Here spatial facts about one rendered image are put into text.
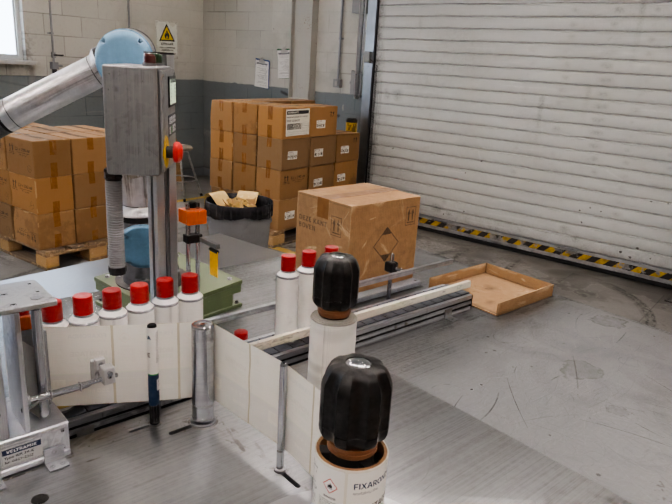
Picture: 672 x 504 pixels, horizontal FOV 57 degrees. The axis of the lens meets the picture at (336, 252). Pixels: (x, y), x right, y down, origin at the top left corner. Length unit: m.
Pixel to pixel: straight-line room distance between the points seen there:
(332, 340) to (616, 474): 0.56
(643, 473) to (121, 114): 1.12
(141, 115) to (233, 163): 4.30
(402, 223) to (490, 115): 3.82
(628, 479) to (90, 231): 4.20
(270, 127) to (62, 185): 1.61
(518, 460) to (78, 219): 4.09
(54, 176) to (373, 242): 3.19
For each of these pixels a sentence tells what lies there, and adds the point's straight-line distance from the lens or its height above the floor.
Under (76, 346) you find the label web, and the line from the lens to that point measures 1.12.
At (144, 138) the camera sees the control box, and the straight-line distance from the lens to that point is 1.17.
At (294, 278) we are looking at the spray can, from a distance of 1.38.
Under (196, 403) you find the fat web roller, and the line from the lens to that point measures 1.13.
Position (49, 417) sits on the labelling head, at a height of 0.94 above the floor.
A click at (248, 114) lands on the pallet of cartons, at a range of 5.27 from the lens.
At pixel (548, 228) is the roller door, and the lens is 5.55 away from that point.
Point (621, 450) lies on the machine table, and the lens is 1.35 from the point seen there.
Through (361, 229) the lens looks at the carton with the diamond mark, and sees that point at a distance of 1.79.
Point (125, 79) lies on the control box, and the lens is 1.16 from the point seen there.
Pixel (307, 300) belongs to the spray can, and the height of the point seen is 0.97.
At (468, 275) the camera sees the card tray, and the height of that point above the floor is 0.84.
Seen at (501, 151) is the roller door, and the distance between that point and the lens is 5.65.
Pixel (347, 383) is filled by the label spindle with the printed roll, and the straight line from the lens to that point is 0.69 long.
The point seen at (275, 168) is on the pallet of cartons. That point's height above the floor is 0.66.
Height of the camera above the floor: 1.50
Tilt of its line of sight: 17 degrees down
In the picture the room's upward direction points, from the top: 3 degrees clockwise
